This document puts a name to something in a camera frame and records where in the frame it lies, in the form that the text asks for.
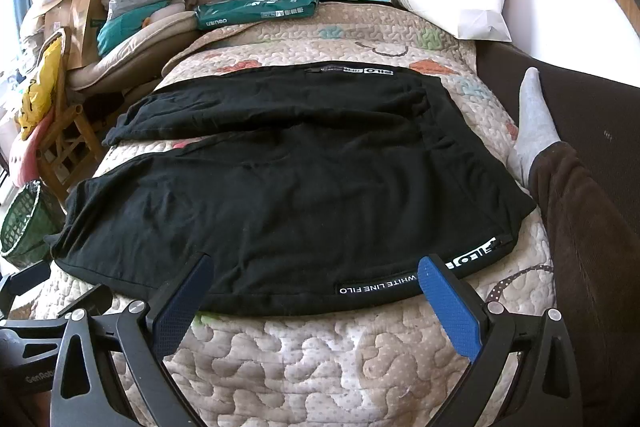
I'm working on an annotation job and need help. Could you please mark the black pants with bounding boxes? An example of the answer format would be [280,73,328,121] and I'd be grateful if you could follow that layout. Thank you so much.
[49,62,535,317]

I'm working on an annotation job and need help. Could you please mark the green mesh waste basket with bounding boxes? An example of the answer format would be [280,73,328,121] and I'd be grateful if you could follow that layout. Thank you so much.
[1,180,65,270]

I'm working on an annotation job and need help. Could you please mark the pink cushion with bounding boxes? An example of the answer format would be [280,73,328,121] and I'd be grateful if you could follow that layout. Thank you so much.
[9,108,54,187]

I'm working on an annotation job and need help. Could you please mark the wooden chair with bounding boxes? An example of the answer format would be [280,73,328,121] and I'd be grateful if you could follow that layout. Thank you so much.
[36,27,105,205]

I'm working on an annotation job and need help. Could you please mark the brown trouser leg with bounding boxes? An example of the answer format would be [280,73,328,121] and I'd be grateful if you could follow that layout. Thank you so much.
[528,142,639,426]

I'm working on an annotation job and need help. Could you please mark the yellow plastic bag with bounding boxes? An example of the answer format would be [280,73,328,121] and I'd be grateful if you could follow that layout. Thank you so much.
[18,35,63,141]

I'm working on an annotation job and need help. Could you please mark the grey sock foot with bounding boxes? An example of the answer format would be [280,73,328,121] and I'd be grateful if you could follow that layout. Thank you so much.
[506,67,560,187]

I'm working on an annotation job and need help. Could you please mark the beige lounge chair cushion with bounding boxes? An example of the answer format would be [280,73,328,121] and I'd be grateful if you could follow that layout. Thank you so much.
[67,11,198,94]

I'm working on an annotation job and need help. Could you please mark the teal folded cloth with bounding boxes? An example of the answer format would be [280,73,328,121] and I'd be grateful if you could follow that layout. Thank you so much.
[96,0,169,57]

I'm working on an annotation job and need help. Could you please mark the brown paper bag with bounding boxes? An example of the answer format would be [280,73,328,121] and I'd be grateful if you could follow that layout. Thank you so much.
[67,0,106,69]

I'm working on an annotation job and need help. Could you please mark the green long box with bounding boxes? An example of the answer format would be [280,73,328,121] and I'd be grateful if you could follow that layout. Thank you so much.
[194,0,318,30]

